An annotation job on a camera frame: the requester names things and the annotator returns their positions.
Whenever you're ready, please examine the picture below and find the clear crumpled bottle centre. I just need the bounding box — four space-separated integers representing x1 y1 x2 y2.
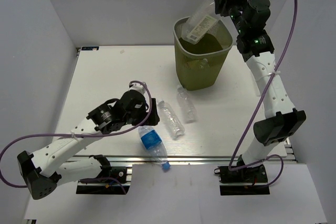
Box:
177 85 197 123

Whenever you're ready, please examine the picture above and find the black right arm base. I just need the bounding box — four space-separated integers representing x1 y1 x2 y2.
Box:
214 165 270 196

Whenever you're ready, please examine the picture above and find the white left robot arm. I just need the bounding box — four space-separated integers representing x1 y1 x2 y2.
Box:
17 90 160 200

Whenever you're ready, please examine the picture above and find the square bottle yellow label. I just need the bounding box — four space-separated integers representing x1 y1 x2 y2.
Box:
181 0 219 45

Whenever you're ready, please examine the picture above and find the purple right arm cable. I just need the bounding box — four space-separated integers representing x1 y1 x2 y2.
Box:
228 0 299 189

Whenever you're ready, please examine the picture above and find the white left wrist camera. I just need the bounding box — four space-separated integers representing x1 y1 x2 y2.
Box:
129 82 147 95

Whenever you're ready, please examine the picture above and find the olive green mesh bin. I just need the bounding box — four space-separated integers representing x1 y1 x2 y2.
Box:
173 17 233 91

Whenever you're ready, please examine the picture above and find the blue label water bottle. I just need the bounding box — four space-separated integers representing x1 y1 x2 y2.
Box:
138 126 171 172

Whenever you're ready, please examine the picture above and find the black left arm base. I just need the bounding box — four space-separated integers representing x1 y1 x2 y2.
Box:
76 164 132 195

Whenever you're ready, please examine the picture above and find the clear bottle white cap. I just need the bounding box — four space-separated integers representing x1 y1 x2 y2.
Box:
184 58 210 71

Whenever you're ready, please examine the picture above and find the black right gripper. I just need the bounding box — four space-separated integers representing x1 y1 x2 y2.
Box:
214 0 250 34

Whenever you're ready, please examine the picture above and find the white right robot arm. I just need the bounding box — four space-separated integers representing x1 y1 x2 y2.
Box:
214 0 307 182

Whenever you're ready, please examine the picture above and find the left blue table sticker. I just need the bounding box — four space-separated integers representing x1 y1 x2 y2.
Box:
81 46 99 51

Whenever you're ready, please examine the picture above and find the aluminium table front rail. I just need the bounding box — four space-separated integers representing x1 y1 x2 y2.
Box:
66 154 297 163

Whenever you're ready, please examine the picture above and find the clear crumpled bottle centre-left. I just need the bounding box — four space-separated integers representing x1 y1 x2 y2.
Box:
157 100 185 140

